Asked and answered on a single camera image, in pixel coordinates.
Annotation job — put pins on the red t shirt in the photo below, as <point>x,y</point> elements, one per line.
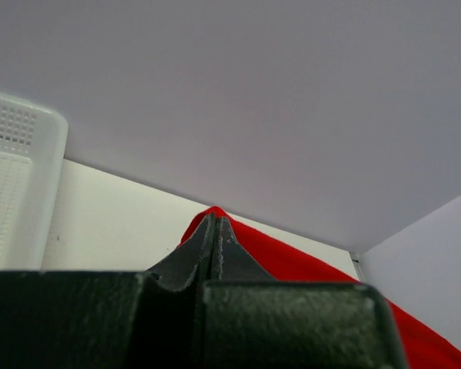
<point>424,348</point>

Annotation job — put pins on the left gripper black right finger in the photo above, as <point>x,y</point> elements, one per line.
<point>231,261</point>

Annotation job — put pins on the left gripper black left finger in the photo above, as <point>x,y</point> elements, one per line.
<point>189,260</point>

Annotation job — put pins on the white plastic perforated basket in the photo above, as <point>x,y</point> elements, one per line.
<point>32,148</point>

